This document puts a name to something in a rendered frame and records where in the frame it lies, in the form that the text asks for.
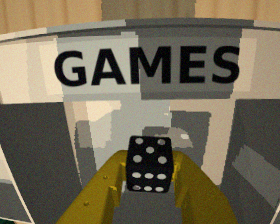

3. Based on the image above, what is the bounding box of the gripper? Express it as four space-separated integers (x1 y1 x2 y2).
55 150 238 224

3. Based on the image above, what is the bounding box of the black die with white pips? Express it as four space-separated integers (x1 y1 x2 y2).
125 136 174 193

